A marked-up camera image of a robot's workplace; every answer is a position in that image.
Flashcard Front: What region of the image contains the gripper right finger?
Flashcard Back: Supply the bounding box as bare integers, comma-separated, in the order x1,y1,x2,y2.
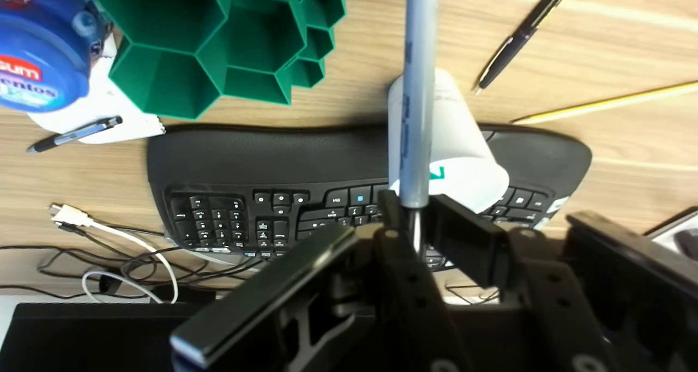
430,194,698,372

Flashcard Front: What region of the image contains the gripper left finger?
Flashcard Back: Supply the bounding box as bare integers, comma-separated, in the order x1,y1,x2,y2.
169,189,471,372

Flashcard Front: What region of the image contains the grey marker pen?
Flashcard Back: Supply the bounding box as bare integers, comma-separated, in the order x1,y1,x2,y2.
398,0,440,253

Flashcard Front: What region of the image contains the black ballpoint pen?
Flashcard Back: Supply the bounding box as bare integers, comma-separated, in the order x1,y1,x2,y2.
471,0,580,95

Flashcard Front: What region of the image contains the blue and black pen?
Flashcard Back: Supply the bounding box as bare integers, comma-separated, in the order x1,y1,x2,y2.
26,116,124,154

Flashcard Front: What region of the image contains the white paper cup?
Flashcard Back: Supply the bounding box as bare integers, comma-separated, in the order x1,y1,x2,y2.
387,68,511,214

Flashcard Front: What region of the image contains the white-edged flat box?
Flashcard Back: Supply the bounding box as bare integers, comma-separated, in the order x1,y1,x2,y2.
645,207,698,259

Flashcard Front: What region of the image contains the black ergonomic keyboard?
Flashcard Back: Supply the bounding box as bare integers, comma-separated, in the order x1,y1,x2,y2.
146,122,593,270

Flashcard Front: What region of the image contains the yellow pencil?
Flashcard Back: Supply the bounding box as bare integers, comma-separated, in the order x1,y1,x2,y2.
512,80,698,125

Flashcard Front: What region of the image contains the black monitor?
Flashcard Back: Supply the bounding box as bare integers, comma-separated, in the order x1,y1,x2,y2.
0,301,230,372

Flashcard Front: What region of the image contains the green honeycomb desk organizer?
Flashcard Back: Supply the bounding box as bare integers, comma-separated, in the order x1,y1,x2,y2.
90,0,356,120

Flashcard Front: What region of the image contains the white paper sheet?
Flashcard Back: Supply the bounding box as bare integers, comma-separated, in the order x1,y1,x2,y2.
26,34,166,145

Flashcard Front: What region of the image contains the blue gum container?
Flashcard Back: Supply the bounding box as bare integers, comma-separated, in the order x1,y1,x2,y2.
0,0,111,114

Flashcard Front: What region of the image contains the white cable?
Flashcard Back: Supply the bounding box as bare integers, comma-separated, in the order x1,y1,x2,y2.
49,203,180,305

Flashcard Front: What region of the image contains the tangle of black cables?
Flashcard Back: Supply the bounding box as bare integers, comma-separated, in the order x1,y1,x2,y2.
0,224,263,303

